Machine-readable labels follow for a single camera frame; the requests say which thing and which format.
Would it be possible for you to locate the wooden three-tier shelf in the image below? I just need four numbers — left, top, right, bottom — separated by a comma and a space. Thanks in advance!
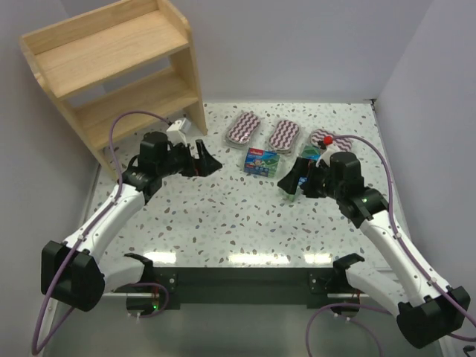
19, 1, 208, 176

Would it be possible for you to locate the purple wavy sponge pack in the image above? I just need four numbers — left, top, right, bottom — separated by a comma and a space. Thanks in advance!
309, 129, 353, 152
268, 119, 301, 155
224, 111, 261, 149

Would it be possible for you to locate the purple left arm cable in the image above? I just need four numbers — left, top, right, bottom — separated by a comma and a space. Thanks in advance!
31, 110, 174, 356

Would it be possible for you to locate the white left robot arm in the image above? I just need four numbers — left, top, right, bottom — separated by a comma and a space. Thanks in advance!
41, 132, 222, 312

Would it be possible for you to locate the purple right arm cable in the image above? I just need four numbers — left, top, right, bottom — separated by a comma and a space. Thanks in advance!
332, 134, 476, 341

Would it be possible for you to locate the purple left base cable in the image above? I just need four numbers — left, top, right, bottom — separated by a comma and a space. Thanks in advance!
126, 282, 170, 320

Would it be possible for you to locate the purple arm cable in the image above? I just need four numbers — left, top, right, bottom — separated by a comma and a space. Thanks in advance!
31, 110, 174, 356
332, 134, 476, 341

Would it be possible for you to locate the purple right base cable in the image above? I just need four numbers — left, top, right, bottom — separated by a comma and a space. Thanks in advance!
306, 303, 387, 357

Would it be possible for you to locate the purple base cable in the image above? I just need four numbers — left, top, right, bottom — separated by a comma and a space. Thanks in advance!
306, 303, 387, 357
126, 282, 170, 320

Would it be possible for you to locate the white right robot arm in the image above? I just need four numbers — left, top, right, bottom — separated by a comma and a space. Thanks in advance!
277, 152, 471, 349

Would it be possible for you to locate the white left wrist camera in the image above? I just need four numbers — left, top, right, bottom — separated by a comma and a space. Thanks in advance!
166, 118, 191, 145

